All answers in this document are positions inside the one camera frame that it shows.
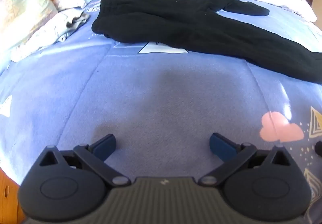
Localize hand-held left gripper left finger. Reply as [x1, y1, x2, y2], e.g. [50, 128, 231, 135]
[38, 134, 131, 187]

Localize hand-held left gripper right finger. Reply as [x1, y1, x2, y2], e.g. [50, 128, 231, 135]
[200, 132, 294, 187]

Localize black pants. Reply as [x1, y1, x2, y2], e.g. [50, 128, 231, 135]
[91, 0, 322, 85]

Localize blue printed bed sheet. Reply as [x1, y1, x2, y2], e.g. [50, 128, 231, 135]
[0, 0, 322, 217]

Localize pale grey crumpled cloth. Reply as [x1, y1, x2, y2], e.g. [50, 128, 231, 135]
[10, 9, 91, 62]

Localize patterned pillow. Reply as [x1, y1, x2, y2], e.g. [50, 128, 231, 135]
[0, 0, 59, 50]

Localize wooden bed frame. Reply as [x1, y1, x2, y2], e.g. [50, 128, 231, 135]
[0, 171, 26, 224]

